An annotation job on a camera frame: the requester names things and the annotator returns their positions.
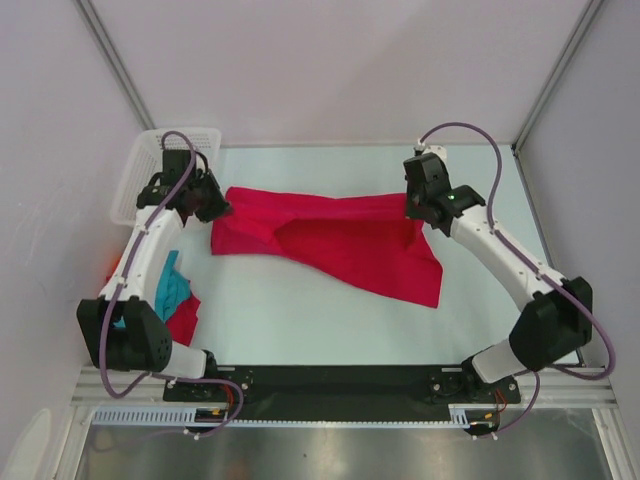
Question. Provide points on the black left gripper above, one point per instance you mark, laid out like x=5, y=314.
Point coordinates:
x=220, y=205

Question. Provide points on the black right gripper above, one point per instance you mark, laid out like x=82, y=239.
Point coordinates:
x=410, y=210

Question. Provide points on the white perforated plastic basket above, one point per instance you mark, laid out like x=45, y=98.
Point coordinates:
x=145, y=159

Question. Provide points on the crimson red t shirt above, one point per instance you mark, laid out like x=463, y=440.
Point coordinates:
x=366, y=242

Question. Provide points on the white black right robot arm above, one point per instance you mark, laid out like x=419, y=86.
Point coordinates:
x=553, y=310

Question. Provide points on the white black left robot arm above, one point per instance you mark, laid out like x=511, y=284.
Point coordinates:
x=121, y=328

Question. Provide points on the teal folded t shirt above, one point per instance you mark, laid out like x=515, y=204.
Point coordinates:
x=172, y=289

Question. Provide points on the orange folded t shirt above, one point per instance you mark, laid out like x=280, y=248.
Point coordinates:
x=114, y=265

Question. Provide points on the red folded t shirt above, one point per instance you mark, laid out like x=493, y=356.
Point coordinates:
x=183, y=323

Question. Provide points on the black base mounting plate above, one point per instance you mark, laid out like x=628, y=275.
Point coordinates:
x=370, y=394

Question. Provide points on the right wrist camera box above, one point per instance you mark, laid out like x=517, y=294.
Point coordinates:
x=423, y=148

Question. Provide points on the white slotted cable duct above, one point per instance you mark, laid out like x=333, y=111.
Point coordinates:
x=193, y=417

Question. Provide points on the aluminium frame rail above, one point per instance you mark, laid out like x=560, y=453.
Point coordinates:
x=556, y=391

